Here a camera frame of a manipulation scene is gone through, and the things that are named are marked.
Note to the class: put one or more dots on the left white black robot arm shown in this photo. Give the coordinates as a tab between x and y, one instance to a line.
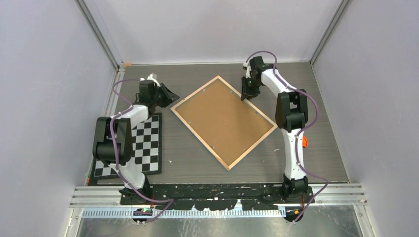
113	139

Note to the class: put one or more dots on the left corner aluminium post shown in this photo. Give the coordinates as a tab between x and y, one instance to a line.
87	14

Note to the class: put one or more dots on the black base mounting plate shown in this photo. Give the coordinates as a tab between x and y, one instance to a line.
251	196

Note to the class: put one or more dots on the white perforated strip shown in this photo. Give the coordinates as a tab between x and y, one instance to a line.
149	213

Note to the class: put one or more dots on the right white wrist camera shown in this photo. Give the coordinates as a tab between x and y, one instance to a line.
247	68

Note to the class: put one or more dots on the aluminium front rail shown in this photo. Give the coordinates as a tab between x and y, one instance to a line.
335	194

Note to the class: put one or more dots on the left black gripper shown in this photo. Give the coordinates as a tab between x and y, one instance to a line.
170	97

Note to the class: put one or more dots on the corner aluminium post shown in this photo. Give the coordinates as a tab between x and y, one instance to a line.
339	13
87	14

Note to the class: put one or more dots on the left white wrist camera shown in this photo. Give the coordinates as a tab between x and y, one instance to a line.
152	77

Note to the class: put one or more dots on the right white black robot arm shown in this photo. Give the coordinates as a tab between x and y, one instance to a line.
291	116

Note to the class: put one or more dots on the right corner aluminium post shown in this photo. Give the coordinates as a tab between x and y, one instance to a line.
339	13

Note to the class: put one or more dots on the black white checkerboard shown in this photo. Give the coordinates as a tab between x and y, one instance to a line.
147	144

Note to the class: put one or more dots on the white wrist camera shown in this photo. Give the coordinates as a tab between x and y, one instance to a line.
247	68
152	77

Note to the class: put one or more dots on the blue picture frame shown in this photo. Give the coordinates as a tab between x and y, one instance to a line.
227	126

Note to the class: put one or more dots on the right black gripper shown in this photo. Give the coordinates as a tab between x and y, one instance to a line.
245	93

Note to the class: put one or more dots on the orange curved plastic piece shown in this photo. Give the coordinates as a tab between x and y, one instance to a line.
304	142

